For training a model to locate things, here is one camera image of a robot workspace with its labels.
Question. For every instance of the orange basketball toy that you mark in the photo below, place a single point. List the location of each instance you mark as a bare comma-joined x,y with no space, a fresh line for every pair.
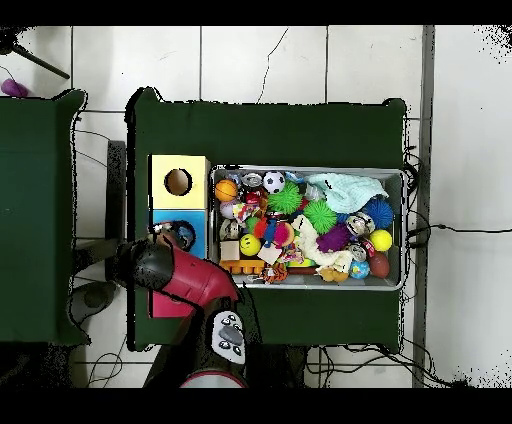
226,190

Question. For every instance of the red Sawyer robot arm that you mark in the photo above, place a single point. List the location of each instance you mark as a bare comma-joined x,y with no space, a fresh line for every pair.
196,280

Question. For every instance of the wooden box with three holes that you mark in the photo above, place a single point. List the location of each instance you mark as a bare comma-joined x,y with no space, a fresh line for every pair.
160,192

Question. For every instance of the silver mesh bin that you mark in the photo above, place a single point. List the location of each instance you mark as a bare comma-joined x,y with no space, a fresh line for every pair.
360,283

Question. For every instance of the green spiky ball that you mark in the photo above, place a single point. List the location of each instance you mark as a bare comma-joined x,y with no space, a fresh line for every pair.
284,198
320,216

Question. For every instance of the silver soda can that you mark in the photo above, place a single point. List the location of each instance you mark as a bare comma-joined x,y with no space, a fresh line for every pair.
252,180

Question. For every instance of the yellow smiley face ball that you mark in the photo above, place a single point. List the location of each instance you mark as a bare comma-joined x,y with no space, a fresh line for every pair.
250,244

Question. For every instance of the black and white soccer ball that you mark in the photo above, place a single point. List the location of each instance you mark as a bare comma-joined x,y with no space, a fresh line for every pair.
274,182

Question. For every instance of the orange tiger plush toy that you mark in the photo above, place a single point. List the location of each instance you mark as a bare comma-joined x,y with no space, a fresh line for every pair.
275,273

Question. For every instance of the mint green cloth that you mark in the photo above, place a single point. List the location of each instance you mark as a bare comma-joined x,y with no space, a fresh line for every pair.
344,192

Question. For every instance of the blue spiky ball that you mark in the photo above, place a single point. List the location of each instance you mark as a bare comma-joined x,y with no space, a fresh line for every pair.
379,212

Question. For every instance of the plain yellow ball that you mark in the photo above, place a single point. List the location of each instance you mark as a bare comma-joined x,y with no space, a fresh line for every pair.
381,240

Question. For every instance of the black flat panel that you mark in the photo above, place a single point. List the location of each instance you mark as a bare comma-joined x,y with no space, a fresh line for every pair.
116,192

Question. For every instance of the gray round base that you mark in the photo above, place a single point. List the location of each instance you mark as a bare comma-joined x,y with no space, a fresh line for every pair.
94,298

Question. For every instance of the black rod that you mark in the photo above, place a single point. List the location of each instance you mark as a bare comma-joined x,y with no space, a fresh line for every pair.
44,64

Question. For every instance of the purple object on floor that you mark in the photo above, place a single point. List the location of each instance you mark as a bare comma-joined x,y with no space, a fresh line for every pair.
14,88

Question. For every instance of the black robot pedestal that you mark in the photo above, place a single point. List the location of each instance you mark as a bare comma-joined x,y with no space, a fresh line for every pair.
284,368

